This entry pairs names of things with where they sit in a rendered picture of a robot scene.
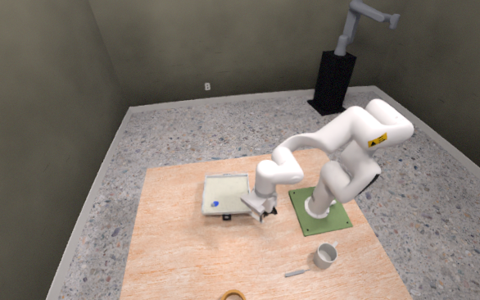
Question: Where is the tan hollow ring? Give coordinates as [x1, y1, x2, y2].
[221, 289, 246, 300]

